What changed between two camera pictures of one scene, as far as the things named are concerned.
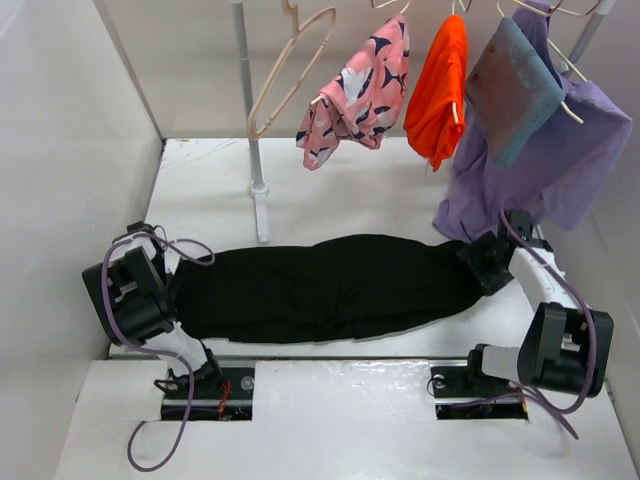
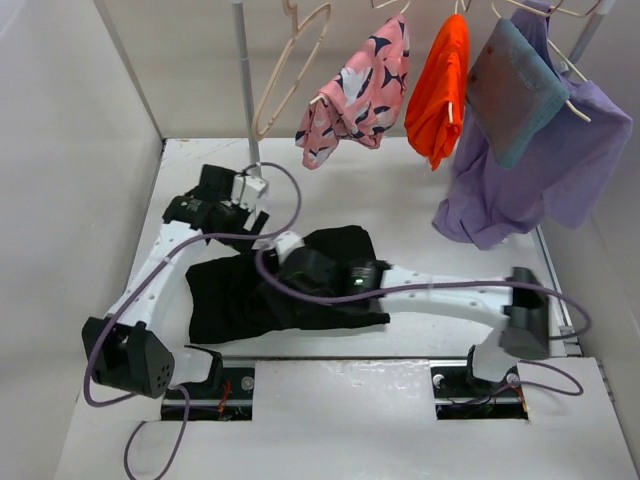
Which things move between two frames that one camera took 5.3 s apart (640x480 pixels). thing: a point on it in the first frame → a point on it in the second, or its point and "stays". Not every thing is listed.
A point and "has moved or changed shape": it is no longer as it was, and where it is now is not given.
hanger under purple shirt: (581, 15) stays
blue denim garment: (510, 92) stays
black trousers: (326, 289) has moved or changed shape
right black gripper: (491, 282) → (282, 280)
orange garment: (435, 119) stays
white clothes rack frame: (259, 189) stays
